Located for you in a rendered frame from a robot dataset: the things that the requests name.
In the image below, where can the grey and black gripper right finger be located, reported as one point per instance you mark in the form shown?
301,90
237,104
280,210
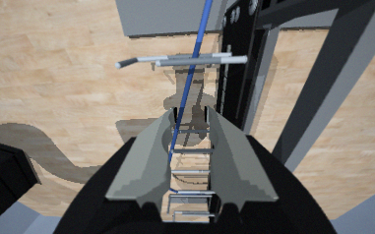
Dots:
267,194

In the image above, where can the black network patch panel rack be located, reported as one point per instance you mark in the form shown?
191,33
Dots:
346,52

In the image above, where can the dark blue network cable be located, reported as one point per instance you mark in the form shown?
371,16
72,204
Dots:
201,31

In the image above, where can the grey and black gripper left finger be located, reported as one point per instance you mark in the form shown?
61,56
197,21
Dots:
137,173

